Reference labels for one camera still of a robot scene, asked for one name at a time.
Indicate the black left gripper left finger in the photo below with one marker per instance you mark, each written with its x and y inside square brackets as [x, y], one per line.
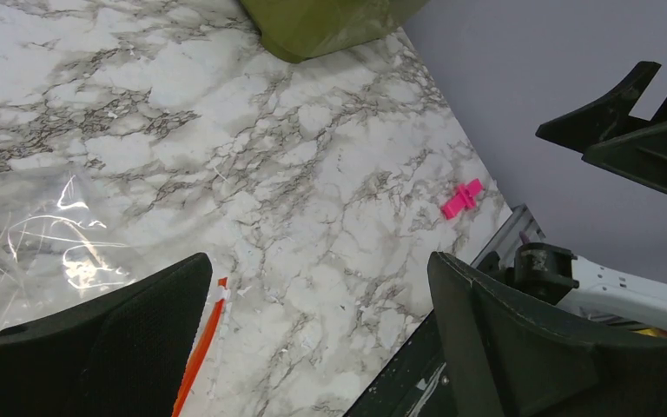
[121, 354]

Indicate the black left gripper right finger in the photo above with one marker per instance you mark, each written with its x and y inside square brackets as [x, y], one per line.
[510, 354]

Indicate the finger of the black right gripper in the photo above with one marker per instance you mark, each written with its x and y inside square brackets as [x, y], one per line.
[608, 137]

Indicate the clear zip bag orange zipper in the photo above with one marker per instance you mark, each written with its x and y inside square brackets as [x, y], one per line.
[60, 246]

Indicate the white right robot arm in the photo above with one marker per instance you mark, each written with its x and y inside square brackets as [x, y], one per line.
[585, 288]

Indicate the pink plastic clip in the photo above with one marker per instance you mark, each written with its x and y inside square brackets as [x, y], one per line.
[465, 198]

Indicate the green plastic bin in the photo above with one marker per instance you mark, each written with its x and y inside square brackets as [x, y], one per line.
[298, 30]

